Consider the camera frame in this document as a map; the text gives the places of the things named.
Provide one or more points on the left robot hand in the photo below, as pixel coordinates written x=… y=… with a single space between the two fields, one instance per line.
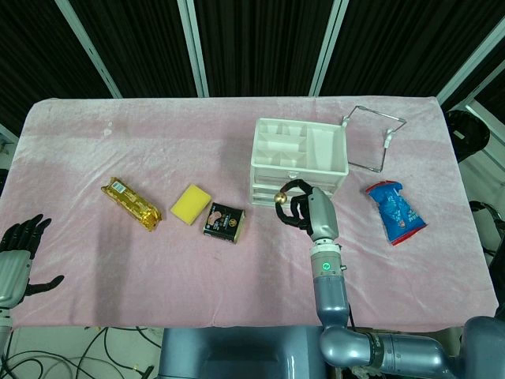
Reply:
x=12 y=256

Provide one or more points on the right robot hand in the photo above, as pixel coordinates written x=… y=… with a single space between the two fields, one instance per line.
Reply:
x=315 y=211

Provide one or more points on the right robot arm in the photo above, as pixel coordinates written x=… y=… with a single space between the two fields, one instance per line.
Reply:
x=335 y=300

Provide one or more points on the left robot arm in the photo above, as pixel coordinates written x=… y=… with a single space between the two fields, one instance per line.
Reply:
x=3 y=320

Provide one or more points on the white plastic drawer organizer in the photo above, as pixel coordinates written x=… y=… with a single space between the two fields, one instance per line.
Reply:
x=298 y=156

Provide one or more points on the blue red snack bag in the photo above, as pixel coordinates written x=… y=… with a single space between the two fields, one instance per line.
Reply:
x=394 y=211

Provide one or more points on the black square tin can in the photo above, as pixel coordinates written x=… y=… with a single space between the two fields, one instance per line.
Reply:
x=223 y=223

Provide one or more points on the yellow sponge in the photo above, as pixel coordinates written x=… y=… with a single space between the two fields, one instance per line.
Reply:
x=190 y=204

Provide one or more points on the golden biscuit package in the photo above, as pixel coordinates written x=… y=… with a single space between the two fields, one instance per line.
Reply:
x=132 y=203

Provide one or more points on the pink tablecloth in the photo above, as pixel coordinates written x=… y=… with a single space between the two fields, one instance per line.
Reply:
x=158 y=260

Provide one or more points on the blue-grey robot torso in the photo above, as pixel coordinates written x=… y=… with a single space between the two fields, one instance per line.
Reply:
x=236 y=351

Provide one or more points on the black round stool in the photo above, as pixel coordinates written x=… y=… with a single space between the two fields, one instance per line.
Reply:
x=467 y=132

